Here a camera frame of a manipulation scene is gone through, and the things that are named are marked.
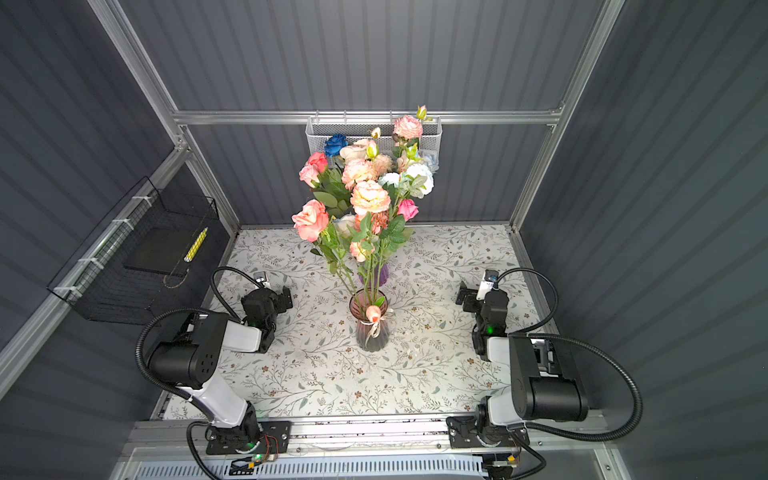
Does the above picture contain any large pink rose stem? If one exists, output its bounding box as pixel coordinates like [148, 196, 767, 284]
[292, 200, 356, 295]

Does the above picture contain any red glass vase with ribbon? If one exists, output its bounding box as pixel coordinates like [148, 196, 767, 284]
[349, 289, 392, 352]

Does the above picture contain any white rose with green leaves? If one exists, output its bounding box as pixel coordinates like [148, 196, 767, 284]
[334, 214, 357, 238]

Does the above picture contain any peach peony spray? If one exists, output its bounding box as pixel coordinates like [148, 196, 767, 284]
[349, 212, 389, 301]

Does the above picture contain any pink red rose stem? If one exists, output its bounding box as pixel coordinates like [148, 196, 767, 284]
[303, 152, 351, 212]

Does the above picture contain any magenta rose stem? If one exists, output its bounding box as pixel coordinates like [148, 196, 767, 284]
[397, 199, 419, 222]

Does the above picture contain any light pink rose stem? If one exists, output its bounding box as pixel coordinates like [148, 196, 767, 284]
[299, 165, 340, 209]

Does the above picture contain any white rose stem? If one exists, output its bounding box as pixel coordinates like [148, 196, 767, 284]
[420, 150, 439, 173]

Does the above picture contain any blue rose stem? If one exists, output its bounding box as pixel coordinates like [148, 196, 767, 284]
[324, 134, 348, 157]

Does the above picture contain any pink cream peony spray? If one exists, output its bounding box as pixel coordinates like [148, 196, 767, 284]
[392, 105, 429, 159]

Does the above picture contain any pink tulip stem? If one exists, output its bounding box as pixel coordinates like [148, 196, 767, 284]
[364, 295, 388, 325]

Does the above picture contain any blue purple glass vase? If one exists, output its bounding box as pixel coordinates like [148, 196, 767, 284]
[358, 261, 390, 290]

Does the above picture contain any white lisianthus spray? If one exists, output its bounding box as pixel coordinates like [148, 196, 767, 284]
[378, 162, 434, 262]

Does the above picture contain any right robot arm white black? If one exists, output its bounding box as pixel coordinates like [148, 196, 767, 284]
[446, 280, 589, 449]

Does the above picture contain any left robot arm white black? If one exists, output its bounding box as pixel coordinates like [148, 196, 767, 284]
[137, 287, 293, 462]

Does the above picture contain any floral table cloth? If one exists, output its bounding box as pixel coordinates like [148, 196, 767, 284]
[218, 225, 517, 417]

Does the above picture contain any yellow marker pen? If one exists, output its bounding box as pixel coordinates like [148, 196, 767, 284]
[183, 227, 208, 263]

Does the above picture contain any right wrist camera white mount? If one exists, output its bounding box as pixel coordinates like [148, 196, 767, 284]
[476, 269, 499, 301]

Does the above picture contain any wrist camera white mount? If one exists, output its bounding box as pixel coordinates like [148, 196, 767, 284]
[476, 269, 499, 301]
[252, 271, 270, 288]

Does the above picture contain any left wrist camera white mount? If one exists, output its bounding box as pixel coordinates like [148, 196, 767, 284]
[252, 271, 270, 288]

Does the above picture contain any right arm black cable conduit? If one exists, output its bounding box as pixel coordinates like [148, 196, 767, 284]
[496, 266, 644, 480]

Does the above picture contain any black wire mesh basket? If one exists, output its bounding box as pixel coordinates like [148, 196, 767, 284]
[47, 172, 230, 325]

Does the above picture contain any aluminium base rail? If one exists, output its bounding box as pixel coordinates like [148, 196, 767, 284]
[111, 413, 630, 479]

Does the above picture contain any white wire mesh basket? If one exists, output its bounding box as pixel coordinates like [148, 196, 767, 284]
[304, 115, 444, 170]

